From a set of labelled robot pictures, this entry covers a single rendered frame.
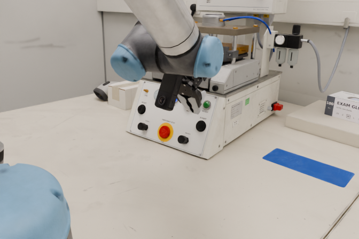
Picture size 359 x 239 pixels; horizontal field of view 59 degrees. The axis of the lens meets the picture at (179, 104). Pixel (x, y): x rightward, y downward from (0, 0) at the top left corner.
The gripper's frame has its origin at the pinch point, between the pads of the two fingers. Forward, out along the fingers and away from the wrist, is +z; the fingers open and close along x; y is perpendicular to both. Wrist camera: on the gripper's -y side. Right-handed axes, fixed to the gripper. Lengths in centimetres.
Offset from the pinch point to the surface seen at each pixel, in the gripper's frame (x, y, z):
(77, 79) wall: 156, 43, 64
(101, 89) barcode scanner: 63, 10, 18
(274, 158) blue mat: -19.7, 3.5, 19.3
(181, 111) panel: 8.1, 2.5, 5.1
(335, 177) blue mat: -36.3, 3.1, 19.0
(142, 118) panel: 22.6, -2.3, 7.8
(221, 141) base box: -5.0, 0.4, 12.9
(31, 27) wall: 160, 42, 15
